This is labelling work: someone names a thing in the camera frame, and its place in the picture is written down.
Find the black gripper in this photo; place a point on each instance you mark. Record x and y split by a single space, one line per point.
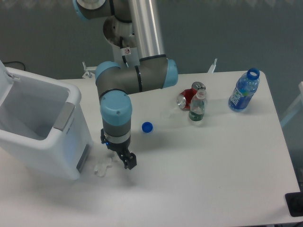
120 146

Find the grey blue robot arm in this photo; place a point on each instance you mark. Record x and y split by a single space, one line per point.
155 70

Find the blue bottle cap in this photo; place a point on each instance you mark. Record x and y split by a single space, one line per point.
147 127

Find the crushed red soda can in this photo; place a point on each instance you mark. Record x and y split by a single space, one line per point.
185 97

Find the clear green label bottle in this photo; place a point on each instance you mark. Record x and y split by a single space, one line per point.
197 105

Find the white open trash bin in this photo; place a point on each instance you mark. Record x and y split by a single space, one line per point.
42 123

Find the blue plastic drink bottle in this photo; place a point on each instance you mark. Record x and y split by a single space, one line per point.
245 89

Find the black device at edge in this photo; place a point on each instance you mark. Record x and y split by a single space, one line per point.
294 202

